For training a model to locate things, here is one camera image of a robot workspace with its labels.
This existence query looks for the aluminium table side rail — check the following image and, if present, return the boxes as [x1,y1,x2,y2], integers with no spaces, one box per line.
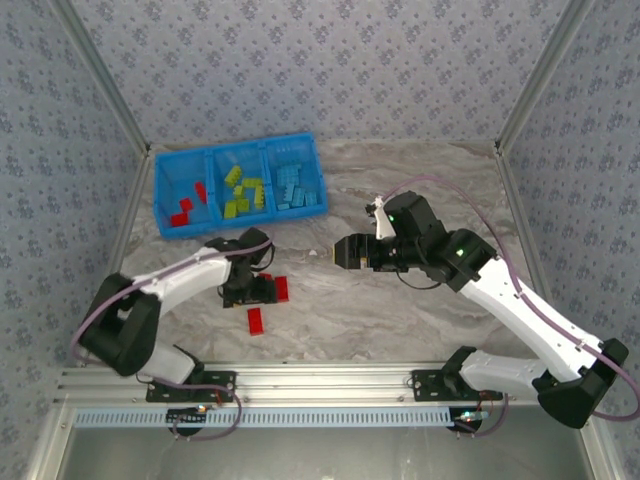
[102,147,154,281]
[494,147,551,301]

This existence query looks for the small black controller board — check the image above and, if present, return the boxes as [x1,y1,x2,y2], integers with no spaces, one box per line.
[167,405,209,436]
[452,408,489,434]

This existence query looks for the wide aluminium cross rail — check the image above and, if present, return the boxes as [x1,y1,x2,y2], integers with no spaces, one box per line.
[54,363,599,407]

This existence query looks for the aluminium frame post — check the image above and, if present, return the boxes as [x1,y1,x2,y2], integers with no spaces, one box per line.
[49,0,154,157]
[493,0,597,157]

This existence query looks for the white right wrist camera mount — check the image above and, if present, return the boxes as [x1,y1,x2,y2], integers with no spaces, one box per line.
[366,196,396,240]

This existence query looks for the aluminium lower frame rail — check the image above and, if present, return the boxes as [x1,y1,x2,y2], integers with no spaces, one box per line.
[22,403,76,480]
[572,403,626,480]

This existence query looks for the slotted white cable duct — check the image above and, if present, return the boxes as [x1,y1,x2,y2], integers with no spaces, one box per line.
[73,407,454,429]

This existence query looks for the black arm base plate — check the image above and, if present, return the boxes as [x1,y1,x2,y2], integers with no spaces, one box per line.
[409,369,504,404]
[145,370,237,404]

